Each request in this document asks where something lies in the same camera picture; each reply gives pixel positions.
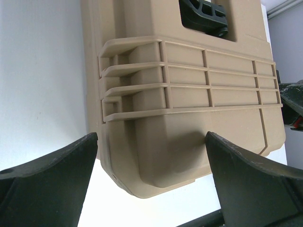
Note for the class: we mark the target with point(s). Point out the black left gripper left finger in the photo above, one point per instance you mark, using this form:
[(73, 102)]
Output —
[(48, 191)]

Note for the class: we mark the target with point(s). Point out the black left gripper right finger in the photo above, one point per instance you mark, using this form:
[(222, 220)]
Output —
[(253, 190)]

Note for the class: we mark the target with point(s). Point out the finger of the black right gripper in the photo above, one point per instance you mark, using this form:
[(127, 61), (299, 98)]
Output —
[(292, 99)]

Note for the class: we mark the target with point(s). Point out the tan plastic tool box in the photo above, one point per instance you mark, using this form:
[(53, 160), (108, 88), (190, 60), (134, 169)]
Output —
[(161, 74)]

